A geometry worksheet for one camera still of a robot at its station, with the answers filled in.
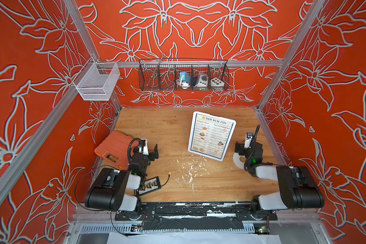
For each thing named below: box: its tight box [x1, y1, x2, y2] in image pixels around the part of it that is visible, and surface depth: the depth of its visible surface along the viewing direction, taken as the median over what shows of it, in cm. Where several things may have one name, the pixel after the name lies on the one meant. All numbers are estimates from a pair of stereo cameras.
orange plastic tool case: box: [94, 130, 135, 171], surface depth 92 cm
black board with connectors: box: [137, 176, 162, 196], surface depth 81 cm
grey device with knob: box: [194, 73, 209, 88], surface depth 93 cm
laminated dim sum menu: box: [187, 111, 237, 162], surface depth 85 cm
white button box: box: [210, 77, 225, 87], surface depth 96 cm
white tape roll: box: [232, 151, 246, 169], surface depth 92 cm
